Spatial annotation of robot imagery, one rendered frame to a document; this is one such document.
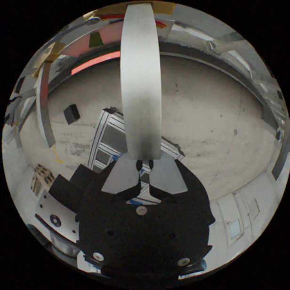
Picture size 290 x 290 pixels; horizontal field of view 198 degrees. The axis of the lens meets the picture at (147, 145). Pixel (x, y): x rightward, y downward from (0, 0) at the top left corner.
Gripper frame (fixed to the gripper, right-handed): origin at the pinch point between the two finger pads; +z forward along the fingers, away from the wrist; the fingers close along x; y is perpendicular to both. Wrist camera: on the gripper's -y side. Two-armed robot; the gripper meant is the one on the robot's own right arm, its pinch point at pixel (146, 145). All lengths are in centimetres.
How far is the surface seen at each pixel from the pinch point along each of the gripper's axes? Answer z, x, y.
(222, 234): -48, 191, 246
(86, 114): 82, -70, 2
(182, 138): 84, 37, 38
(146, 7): -4.3, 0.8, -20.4
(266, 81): 0, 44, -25
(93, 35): 3.7, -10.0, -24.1
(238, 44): -1.6, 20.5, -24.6
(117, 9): -3.4, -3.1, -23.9
